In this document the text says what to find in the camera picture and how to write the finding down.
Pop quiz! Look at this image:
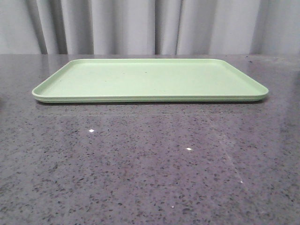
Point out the green plastic serving tray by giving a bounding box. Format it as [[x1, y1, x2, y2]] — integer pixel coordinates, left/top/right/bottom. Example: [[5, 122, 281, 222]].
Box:
[[32, 59, 269, 103]]

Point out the grey pleated curtain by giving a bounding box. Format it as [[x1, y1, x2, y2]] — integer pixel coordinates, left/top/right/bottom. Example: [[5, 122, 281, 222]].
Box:
[[0, 0, 300, 55]]

